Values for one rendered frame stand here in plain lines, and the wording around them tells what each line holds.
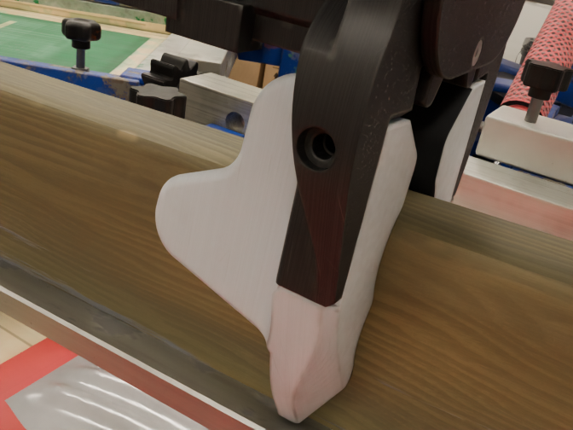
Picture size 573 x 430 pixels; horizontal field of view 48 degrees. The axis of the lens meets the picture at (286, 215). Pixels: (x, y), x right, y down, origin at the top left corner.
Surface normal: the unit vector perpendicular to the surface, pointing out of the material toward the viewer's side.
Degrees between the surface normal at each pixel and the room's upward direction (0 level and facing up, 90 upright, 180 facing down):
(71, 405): 33
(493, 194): 90
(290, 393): 116
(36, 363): 0
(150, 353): 3
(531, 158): 90
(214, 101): 90
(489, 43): 90
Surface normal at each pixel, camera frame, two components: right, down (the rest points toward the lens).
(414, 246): -0.39, -0.18
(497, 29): 0.84, 0.35
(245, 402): 0.15, -0.91
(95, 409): 0.00, -0.61
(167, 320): -0.51, 0.26
